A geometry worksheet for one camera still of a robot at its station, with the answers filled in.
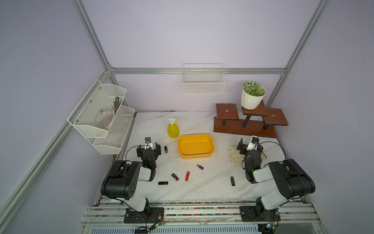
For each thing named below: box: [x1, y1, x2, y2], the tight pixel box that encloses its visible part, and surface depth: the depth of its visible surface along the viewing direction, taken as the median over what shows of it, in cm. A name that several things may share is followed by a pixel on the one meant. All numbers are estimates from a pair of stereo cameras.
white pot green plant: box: [240, 80, 267, 111], surface depth 85 cm
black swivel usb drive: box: [229, 175, 236, 187], surface depth 87 cm
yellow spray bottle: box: [167, 117, 180, 139], surface depth 106 cm
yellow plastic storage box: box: [177, 133, 215, 159], surface depth 101 cm
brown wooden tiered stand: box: [213, 99, 289, 139], surface depth 104 cm
